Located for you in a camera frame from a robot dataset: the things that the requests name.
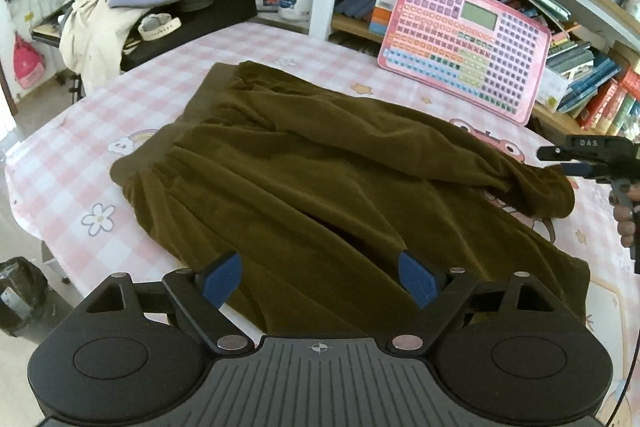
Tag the cream beige garment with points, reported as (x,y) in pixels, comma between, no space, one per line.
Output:
(92,39)

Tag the pink checkered tablecloth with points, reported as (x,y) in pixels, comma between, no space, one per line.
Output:
(61,190)

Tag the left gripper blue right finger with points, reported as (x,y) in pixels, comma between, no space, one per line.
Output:
(441,298)

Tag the white wristwatch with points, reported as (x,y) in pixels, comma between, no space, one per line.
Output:
(156,26)

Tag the black desk surface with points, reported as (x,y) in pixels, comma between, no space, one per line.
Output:
(196,24)

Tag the black trash bin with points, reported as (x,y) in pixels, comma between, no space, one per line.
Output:
(23,295)

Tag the dark brown velvet pants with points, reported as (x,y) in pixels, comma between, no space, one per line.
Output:
(320,193)

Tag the pink hanging bag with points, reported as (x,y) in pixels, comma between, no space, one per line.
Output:
(28,63)

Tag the pink learning tablet toy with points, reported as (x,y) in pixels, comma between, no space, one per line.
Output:
(482,51)

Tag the orange white box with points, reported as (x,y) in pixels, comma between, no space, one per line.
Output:
(387,1)

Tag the person's right hand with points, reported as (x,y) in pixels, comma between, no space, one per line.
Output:
(627,219)

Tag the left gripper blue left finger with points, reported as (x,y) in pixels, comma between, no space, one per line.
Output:
(197,298)

